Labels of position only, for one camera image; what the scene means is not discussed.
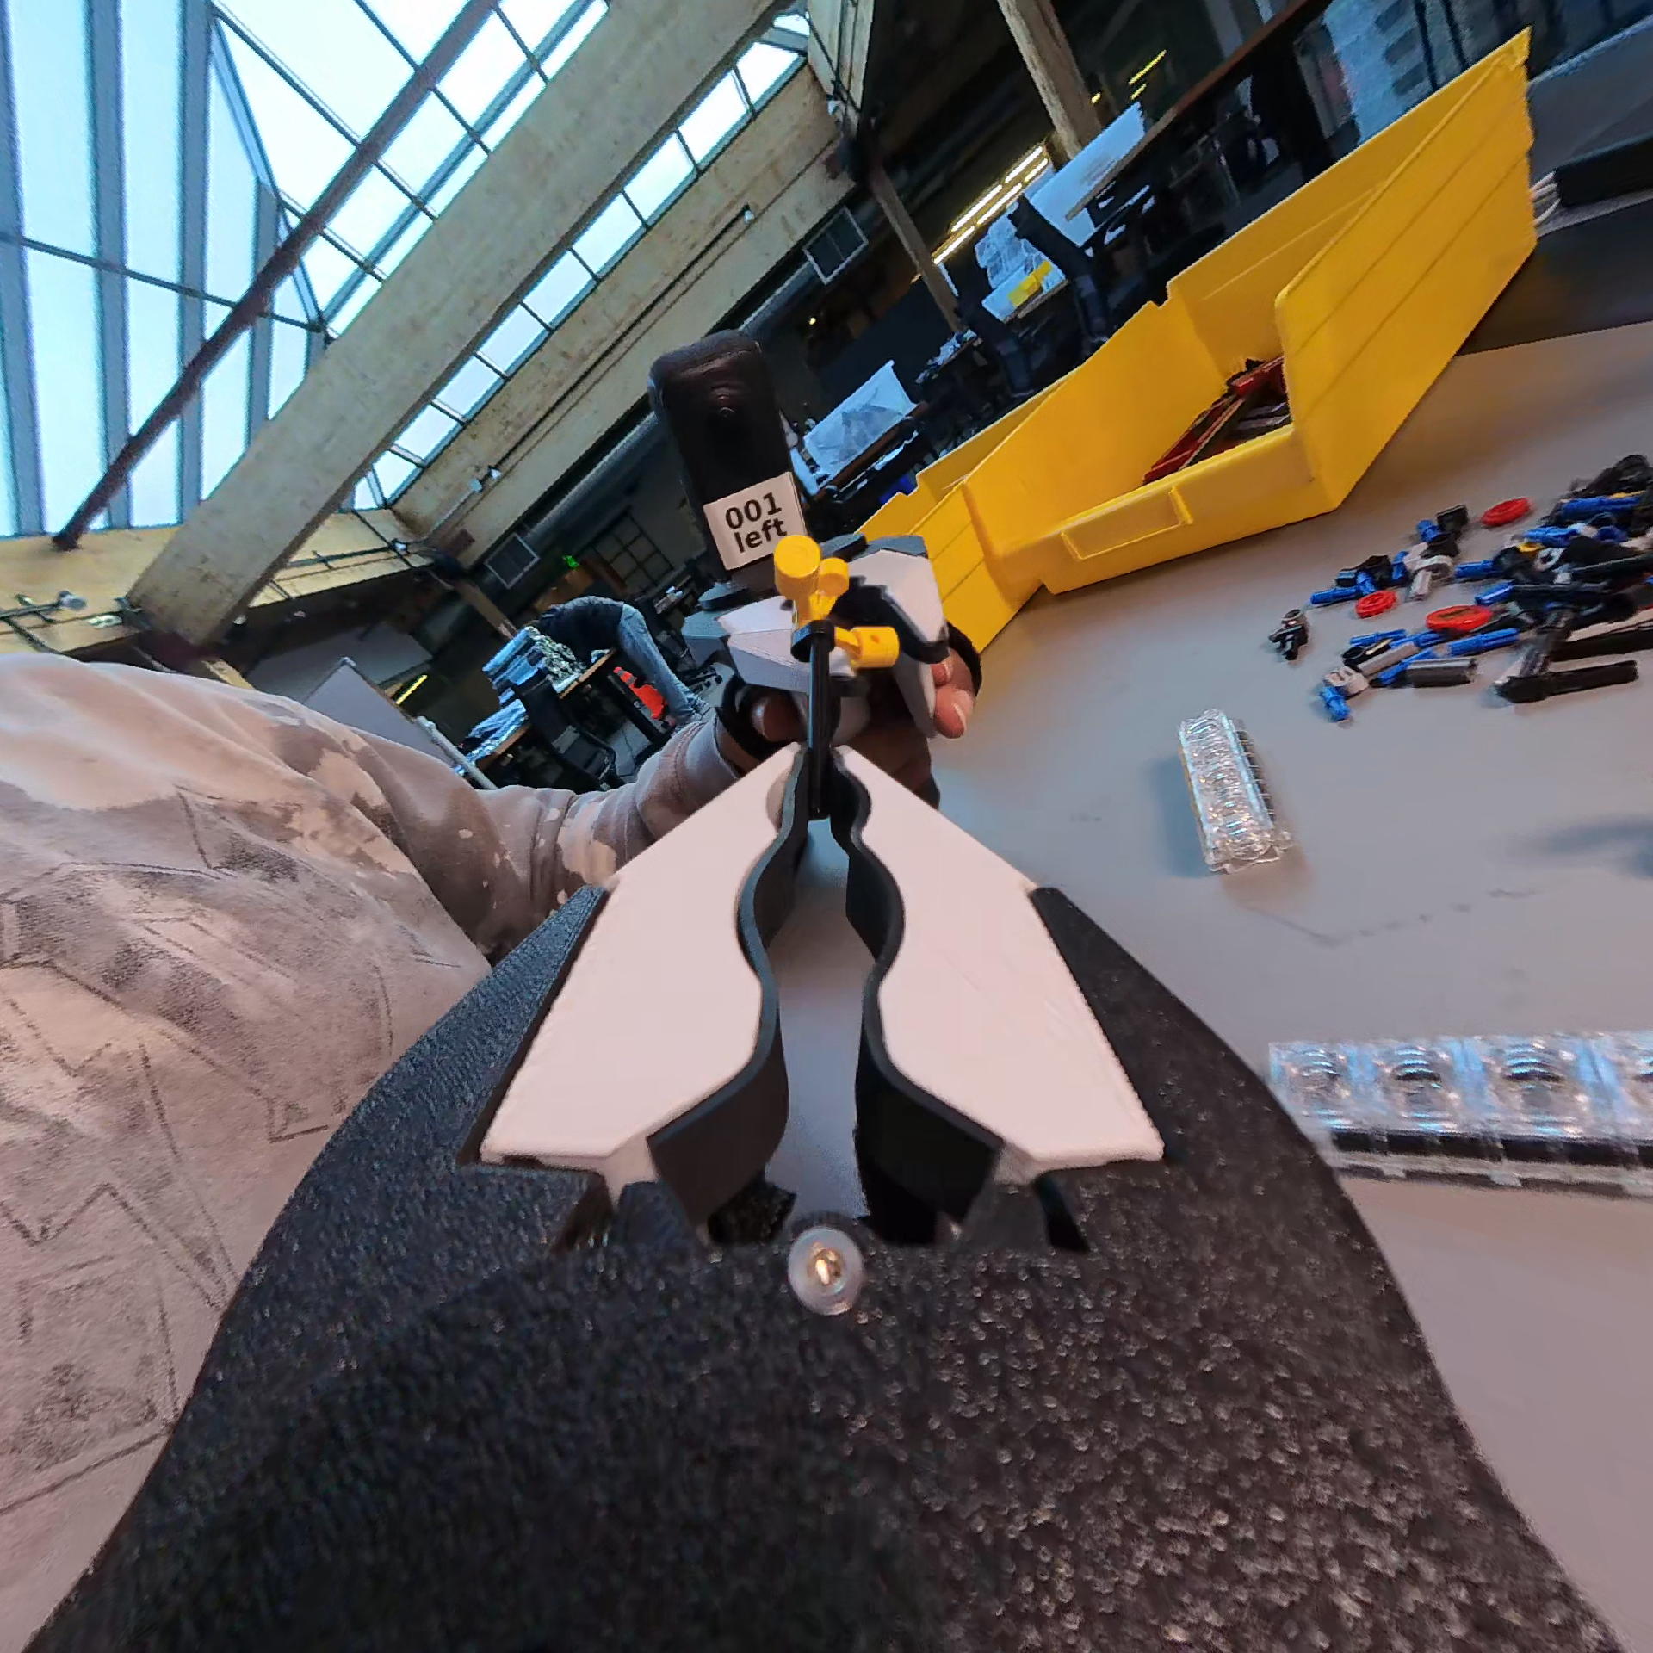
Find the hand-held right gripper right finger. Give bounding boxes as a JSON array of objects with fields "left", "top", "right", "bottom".
[{"left": 829, "top": 747, "right": 1167, "bottom": 1248}]

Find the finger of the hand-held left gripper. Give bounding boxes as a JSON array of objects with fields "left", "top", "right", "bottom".
[
  {"left": 718, "top": 598, "right": 829, "bottom": 705},
  {"left": 840, "top": 542, "right": 952, "bottom": 737}
]

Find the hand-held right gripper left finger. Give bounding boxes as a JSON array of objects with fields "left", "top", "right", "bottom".
[{"left": 479, "top": 747, "right": 801, "bottom": 1246}]

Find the yellow assembly with black axle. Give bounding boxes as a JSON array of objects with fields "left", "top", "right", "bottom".
[{"left": 772, "top": 534, "right": 902, "bottom": 817}]

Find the person's left forearm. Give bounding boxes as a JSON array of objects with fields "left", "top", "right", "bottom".
[{"left": 479, "top": 718, "right": 746, "bottom": 959}]

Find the grey desk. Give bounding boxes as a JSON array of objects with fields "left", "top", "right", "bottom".
[{"left": 777, "top": 309, "right": 1653, "bottom": 1653}]

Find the person's left hand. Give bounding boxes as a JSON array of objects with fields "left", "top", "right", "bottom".
[{"left": 739, "top": 647, "right": 981, "bottom": 805}]

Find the yellow plastic storage bin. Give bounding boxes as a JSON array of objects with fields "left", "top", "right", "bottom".
[
  {"left": 858, "top": 373, "right": 1073, "bottom": 652},
  {"left": 961, "top": 28, "right": 1540, "bottom": 598}
]

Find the clear studded building brick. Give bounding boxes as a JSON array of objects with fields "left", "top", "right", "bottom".
[
  {"left": 1266, "top": 1031, "right": 1653, "bottom": 1180},
  {"left": 1179, "top": 709, "right": 1297, "bottom": 874}
]

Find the red and black parts heap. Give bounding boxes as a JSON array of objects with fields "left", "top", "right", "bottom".
[{"left": 1142, "top": 355, "right": 1294, "bottom": 486}]

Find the pile of small building parts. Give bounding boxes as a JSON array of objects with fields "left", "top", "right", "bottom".
[{"left": 1269, "top": 452, "right": 1653, "bottom": 723}]

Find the light wooden post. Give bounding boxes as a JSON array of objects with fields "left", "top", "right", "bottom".
[{"left": 1002, "top": 0, "right": 1100, "bottom": 158}]

